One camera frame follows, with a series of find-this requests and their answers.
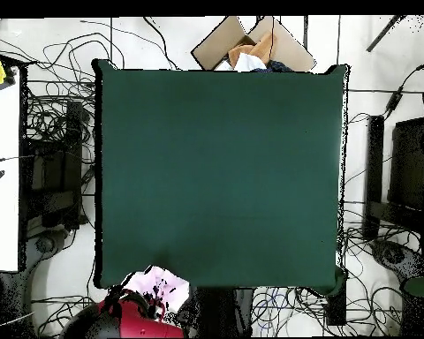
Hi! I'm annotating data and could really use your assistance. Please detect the pink baby pants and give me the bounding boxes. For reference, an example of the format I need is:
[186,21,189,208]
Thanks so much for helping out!
[121,265,191,315]

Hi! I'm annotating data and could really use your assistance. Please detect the black flat monitor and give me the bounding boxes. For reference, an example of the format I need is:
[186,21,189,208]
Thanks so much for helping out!
[387,117,424,213]

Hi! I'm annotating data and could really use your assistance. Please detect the dark green table cloth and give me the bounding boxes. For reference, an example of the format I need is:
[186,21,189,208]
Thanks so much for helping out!
[93,58,351,296]

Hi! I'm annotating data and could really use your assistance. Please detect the white cloth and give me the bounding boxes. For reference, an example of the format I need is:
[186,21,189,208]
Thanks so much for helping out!
[215,52,269,72]

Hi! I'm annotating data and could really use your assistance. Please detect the dark blue cloth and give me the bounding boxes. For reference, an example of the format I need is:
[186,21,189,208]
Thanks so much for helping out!
[252,59,294,73]

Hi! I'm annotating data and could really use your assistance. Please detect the orange cloth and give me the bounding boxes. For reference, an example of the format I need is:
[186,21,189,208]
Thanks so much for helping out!
[227,31,277,66]

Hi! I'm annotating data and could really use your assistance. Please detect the open cardboard box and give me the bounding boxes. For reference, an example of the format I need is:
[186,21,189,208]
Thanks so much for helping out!
[190,15,317,72]

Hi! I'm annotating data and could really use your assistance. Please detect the black equipment rack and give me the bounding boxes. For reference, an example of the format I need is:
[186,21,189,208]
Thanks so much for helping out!
[23,100,87,230]

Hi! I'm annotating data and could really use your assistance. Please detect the black long bar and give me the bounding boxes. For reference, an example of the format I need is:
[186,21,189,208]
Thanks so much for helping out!
[362,115,385,241]

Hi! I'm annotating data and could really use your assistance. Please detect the grey round stand base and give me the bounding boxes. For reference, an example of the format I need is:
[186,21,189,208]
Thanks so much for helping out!
[27,229,70,264]

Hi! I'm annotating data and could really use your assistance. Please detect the black power adapter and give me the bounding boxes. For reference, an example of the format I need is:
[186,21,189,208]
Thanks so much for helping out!
[384,89,405,111]

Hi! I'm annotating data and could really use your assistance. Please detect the white side table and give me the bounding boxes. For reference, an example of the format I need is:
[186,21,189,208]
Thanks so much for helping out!
[0,66,22,273]

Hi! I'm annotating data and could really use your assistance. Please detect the dark thin pole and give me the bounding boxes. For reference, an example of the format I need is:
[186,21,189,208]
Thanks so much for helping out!
[366,14,403,53]

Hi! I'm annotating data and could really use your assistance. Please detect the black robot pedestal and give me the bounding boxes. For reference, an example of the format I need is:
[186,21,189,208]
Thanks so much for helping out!
[193,287,255,338]

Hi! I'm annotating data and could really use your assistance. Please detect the black cable tangle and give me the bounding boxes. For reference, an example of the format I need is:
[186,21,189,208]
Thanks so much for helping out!
[22,17,100,149]
[338,197,424,336]

